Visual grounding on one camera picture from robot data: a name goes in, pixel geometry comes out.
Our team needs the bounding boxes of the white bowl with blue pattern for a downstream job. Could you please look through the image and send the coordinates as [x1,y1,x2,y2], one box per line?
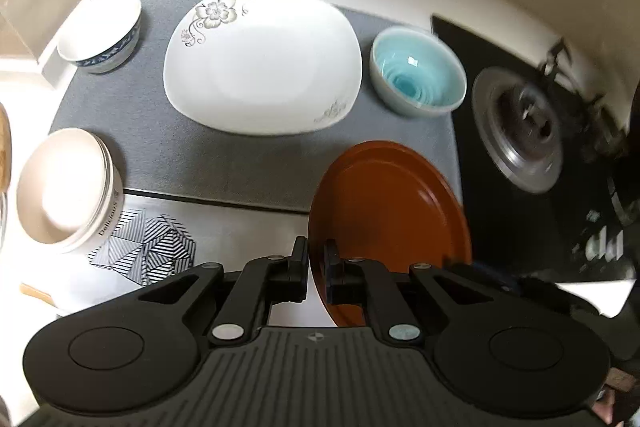
[56,0,143,74]

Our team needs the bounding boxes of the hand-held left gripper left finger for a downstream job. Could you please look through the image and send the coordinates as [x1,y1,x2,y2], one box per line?
[141,236,311,344]

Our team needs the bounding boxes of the white square floral plate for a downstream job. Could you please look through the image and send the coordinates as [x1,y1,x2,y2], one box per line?
[164,0,363,136]

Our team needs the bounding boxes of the white cloth with striped print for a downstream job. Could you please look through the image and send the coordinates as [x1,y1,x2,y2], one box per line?
[20,190,341,328]

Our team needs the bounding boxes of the black gas stove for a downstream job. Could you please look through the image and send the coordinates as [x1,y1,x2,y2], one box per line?
[431,14,640,288]

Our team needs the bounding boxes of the light blue glazed bowl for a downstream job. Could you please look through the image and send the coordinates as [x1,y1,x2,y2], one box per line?
[370,27,467,118]

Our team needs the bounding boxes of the grey dish mat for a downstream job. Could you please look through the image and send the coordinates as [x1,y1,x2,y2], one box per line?
[48,0,463,212]

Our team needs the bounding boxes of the wooden board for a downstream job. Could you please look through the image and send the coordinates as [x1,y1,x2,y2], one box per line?
[19,282,60,309]

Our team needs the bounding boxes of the brown round plate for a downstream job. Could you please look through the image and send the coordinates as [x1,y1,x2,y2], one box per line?
[308,140,473,329]

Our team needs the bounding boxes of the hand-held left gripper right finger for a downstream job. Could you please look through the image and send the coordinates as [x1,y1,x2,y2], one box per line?
[323,239,493,344]

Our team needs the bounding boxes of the cream white bowl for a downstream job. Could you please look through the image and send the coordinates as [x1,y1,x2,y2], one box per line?
[16,129,125,254]

